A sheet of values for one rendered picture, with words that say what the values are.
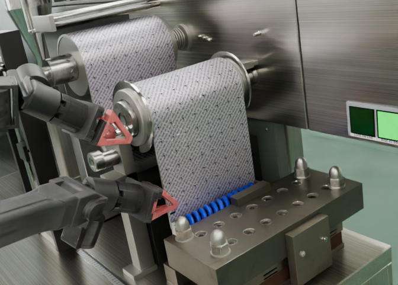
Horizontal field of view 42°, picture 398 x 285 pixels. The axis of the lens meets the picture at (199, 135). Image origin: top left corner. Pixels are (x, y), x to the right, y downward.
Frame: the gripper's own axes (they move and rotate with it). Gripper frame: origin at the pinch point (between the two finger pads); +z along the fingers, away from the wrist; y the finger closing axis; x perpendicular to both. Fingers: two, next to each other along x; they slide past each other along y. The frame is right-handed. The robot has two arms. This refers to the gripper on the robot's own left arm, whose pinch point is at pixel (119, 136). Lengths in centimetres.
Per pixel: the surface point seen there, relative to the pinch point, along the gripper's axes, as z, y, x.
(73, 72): -3.3, -24.4, 9.9
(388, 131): 31.6, 33.1, 19.0
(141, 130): 2.5, 2.3, 2.7
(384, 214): 220, -73, 23
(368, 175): 250, -111, 48
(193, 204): 20.2, 3.8, -6.8
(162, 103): 3.8, 3.3, 8.9
